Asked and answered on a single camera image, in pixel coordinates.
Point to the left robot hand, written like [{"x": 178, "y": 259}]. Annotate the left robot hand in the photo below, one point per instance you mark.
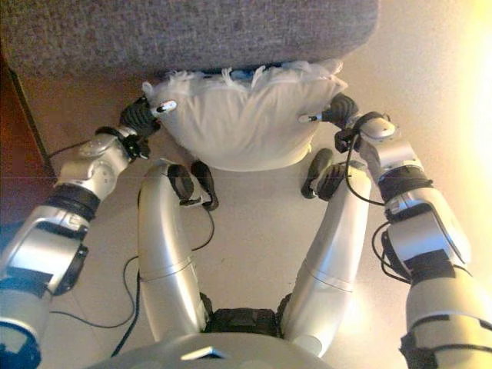
[{"x": 138, "y": 115}]

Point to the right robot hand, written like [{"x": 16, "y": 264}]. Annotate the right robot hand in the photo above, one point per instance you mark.
[{"x": 342, "y": 109}]

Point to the white fringed cushion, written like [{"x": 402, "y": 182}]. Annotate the white fringed cushion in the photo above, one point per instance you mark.
[{"x": 242, "y": 127}]

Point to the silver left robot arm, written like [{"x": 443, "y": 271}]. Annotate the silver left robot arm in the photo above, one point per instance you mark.
[{"x": 46, "y": 246}]

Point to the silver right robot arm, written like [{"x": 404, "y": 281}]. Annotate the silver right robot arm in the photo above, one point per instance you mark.
[{"x": 430, "y": 238}]

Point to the grey upholstered armchair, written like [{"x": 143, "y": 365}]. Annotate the grey upholstered armchair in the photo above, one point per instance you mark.
[{"x": 173, "y": 34}]

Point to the silver left robot leg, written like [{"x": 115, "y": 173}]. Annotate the silver left robot leg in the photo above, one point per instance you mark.
[{"x": 161, "y": 250}]

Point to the silver robot torso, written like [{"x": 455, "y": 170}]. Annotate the silver robot torso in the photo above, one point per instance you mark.
[{"x": 211, "y": 353}]

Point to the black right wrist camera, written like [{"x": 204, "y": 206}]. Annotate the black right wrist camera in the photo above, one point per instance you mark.
[{"x": 344, "y": 140}]

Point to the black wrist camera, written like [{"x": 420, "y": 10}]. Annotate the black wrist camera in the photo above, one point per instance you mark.
[
  {"x": 136, "y": 148},
  {"x": 344, "y": 140}
]

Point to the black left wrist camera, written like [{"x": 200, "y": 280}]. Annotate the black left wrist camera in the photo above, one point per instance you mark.
[{"x": 136, "y": 148}]

